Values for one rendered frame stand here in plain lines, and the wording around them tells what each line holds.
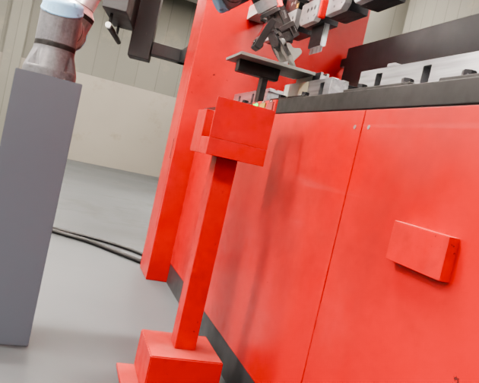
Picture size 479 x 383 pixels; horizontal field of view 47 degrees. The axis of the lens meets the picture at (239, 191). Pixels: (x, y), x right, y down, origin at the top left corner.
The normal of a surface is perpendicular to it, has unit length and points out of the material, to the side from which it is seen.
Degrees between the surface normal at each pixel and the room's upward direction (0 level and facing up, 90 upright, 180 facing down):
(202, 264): 90
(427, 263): 90
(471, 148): 90
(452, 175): 90
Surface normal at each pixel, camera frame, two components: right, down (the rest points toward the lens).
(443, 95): -0.93, -0.19
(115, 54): 0.36, 0.13
